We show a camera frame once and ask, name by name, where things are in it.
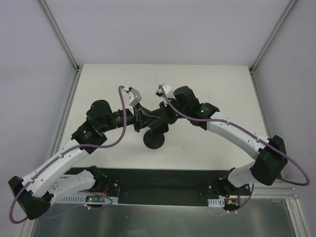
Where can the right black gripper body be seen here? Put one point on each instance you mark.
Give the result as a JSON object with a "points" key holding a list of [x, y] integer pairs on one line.
{"points": [[167, 113]]}

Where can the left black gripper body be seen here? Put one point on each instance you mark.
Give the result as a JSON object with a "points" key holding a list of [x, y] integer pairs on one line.
{"points": [[137, 119]]}

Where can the black phone stand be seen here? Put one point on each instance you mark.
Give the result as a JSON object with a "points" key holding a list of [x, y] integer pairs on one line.
{"points": [[153, 142]]}

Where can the black smartphone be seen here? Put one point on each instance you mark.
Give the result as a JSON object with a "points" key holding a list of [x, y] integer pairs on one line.
{"points": [[160, 125]]}

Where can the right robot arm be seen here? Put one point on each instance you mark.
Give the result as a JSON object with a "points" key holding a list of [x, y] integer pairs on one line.
{"points": [[268, 154]]}

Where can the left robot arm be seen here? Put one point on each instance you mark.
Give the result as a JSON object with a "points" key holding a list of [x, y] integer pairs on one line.
{"points": [[103, 128]]}

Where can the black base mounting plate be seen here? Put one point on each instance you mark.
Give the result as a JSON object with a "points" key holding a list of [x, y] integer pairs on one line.
{"points": [[160, 187]]}

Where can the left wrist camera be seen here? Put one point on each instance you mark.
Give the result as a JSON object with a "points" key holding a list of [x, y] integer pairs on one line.
{"points": [[131, 96]]}

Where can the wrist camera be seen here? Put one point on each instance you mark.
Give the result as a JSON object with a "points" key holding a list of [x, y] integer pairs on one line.
{"points": [[131, 96], [165, 89]]}

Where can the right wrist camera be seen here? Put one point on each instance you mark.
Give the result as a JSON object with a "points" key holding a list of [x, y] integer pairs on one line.
{"points": [[165, 89]]}

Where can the right white cable duct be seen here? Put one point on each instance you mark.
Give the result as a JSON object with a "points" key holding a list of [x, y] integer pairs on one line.
{"points": [[223, 202]]}

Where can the white cable duct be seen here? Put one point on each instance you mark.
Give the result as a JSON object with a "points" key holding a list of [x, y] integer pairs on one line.
{"points": [[223, 202], [88, 199]]}

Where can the left white cable duct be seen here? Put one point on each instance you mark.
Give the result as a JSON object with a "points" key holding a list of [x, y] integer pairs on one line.
{"points": [[88, 199]]}

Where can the left aluminium frame post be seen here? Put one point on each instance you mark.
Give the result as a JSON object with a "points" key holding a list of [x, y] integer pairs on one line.
{"points": [[58, 34]]}

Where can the aluminium frame post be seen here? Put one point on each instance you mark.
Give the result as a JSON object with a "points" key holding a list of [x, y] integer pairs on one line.
{"points": [[273, 34], [58, 34]]}

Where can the right aluminium frame post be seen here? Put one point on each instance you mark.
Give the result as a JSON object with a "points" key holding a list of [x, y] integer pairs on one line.
{"points": [[273, 34]]}

